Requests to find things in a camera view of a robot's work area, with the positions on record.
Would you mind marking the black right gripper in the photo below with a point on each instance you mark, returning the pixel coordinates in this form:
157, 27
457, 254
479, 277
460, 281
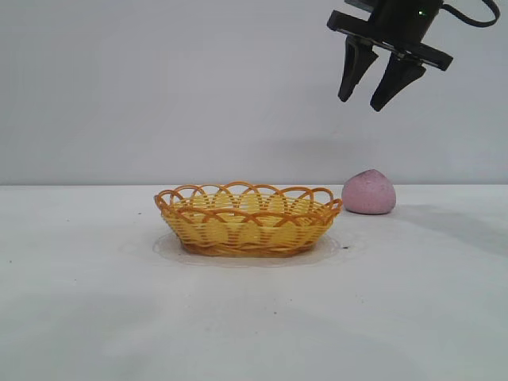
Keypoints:
401, 20

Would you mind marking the yellow orange woven basket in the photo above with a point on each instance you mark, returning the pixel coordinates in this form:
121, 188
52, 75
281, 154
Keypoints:
246, 234

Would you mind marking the pink peach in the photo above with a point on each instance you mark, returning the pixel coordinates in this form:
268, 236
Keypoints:
371, 194

